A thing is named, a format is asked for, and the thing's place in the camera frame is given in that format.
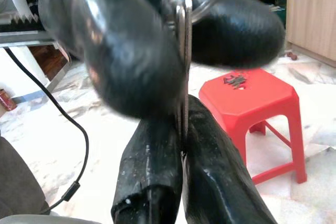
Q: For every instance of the small grey key bunch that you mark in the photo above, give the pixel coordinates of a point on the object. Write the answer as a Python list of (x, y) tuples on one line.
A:
[(186, 37)]

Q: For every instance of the small red dumbbell toy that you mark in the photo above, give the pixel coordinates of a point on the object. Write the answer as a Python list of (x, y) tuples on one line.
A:
[(291, 56)]

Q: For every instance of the light wooden cabinet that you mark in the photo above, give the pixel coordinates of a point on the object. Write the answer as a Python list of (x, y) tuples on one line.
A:
[(312, 11)]

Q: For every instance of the green plastic container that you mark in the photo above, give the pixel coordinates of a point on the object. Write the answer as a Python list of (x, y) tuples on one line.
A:
[(279, 14)]

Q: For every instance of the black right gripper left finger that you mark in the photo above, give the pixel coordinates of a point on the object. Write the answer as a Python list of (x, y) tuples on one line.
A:
[(152, 171)]

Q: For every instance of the red plastic stool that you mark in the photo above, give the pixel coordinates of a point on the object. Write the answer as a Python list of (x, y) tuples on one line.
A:
[(236, 108)]

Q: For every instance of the grey table with white leg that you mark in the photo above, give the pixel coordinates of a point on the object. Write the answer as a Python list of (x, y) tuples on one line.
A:
[(26, 39)]

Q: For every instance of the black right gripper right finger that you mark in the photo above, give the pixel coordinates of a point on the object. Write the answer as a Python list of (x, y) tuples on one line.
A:
[(215, 176)]

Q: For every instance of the red can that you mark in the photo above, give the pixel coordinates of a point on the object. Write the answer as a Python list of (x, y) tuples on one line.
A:
[(8, 102)]

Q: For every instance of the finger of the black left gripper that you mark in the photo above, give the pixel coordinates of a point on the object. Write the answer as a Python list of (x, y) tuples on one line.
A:
[(236, 32), (118, 51)]

